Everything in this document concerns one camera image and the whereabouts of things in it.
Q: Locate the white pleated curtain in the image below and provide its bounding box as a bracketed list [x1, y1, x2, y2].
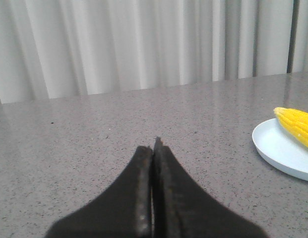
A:
[0, 0, 308, 104]

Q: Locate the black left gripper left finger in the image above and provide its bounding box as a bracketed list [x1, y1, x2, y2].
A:
[46, 146, 152, 238]

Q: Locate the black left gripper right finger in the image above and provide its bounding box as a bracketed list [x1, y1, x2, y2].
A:
[152, 137, 267, 238]

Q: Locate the yellow corn cob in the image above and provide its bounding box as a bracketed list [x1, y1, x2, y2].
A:
[273, 107, 308, 148]

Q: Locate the light blue round plate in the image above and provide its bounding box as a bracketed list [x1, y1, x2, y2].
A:
[252, 119, 308, 181]

